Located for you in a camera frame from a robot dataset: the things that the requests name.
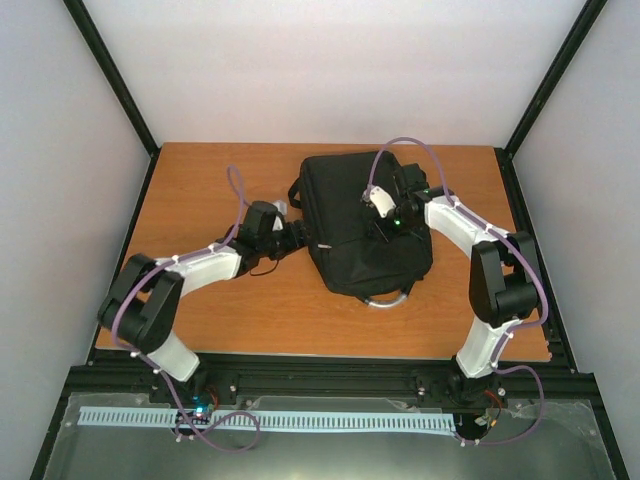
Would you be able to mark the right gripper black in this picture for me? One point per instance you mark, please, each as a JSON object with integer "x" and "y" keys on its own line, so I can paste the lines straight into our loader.
{"x": 384, "y": 234}

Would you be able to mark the right black frame post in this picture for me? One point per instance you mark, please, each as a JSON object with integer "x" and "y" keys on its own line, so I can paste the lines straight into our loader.
{"x": 563, "y": 58}

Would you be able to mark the left black frame post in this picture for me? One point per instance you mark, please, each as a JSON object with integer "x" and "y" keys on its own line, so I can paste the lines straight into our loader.
{"x": 93, "y": 39}

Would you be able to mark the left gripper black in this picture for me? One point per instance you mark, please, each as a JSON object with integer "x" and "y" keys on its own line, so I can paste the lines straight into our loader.
{"x": 297, "y": 238}

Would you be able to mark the light blue cable duct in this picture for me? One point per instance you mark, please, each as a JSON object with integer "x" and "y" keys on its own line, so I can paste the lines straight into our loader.
{"x": 272, "y": 421}

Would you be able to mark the black frame post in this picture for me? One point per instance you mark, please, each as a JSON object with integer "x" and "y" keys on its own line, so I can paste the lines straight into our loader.
{"x": 563, "y": 58}
{"x": 93, "y": 39}

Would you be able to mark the green lit circuit board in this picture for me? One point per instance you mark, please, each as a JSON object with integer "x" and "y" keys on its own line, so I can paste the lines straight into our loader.
{"x": 204, "y": 405}

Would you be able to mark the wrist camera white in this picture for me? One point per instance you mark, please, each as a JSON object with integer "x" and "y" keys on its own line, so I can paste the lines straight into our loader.
{"x": 281, "y": 206}
{"x": 379, "y": 199}

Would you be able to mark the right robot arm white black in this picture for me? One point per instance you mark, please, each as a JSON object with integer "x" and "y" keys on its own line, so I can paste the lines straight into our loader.
{"x": 504, "y": 284}

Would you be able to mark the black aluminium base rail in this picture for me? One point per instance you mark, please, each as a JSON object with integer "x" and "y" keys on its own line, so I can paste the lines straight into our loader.
{"x": 424, "y": 383}

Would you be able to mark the black student backpack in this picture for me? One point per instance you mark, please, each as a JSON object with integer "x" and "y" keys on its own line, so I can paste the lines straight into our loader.
{"x": 354, "y": 256}

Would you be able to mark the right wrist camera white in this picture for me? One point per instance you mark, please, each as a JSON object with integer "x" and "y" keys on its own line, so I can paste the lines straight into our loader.
{"x": 379, "y": 199}

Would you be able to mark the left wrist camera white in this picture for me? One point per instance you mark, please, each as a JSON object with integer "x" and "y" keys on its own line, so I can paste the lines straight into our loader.
{"x": 281, "y": 206}

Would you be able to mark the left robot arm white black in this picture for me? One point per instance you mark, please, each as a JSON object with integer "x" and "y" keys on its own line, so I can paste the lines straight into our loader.
{"x": 141, "y": 305}

